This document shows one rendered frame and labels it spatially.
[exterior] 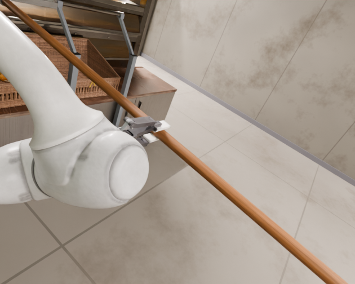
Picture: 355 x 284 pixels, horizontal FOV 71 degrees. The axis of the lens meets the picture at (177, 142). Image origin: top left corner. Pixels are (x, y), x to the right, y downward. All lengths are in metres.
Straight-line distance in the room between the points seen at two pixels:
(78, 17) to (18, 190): 1.98
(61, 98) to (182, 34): 4.73
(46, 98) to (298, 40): 4.08
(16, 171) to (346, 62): 4.08
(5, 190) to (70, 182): 0.15
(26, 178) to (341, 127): 4.14
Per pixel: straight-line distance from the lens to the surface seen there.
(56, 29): 2.27
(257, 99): 4.43
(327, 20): 4.26
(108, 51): 2.62
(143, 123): 0.61
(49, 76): 0.35
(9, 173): 0.45
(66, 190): 0.35
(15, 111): 1.72
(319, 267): 0.65
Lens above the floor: 1.48
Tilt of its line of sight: 30 degrees down
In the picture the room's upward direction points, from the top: 23 degrees clockwise
